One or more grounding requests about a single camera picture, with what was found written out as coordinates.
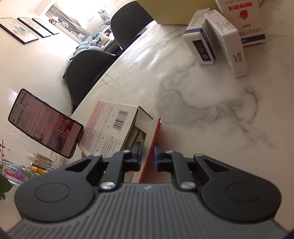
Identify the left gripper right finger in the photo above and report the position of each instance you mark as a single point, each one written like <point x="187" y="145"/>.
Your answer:
<point x="174" y="163"/>

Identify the framed picture right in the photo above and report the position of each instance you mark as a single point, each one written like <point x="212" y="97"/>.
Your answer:
<point x="48" y="26"/>

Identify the black chair far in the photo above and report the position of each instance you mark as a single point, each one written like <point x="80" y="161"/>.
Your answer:
<point x="127" y="23"/>

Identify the clear Ganten water bottle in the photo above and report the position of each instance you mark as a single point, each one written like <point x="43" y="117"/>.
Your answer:
<point x="14" y="173"/>

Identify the cardboard storage box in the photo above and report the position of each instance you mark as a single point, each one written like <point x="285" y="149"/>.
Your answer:
<point x="177" y="12"/>

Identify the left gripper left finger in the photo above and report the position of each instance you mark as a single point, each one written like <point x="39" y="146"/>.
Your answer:
<point x="115" y="167"/>

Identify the grey sofa with cushions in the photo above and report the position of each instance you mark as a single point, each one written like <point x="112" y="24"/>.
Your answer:
<point x="102" y="42"/>

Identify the framed picture middle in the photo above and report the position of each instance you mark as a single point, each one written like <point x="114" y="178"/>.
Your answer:
<point x="35" y="27"/>

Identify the black smartphone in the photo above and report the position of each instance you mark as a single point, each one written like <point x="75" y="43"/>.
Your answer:
<point x="44" y="124"/>

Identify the white strawberry medicine box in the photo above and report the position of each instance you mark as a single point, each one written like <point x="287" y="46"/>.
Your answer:
<point x="246" y="17"/>

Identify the black chair near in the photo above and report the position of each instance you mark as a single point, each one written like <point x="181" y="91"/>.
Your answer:
<point x="83" y="71"/>

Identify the white red Hynaut box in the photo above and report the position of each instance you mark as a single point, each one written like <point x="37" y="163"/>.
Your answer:
<point x="113" y="127"/>

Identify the framed picture left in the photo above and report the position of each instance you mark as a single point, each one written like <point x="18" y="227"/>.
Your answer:
<point x="18" y="31"/>

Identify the framed picture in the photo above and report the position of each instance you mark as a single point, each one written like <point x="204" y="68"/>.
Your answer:
<point x="35" y="27"/>
<point x="18" y="31"/>
<point x="48" y="26"/>

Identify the small white blue medicine box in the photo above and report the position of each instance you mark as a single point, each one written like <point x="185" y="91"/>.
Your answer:
<point x="200" y="39"/>

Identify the black chair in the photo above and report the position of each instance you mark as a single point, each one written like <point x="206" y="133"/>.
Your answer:
<point x="127" y="23"/>
<point x="83" y="71"/>

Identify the white yellow medicine box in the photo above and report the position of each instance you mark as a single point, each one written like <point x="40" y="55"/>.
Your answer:
<point x="229" y="41"/>

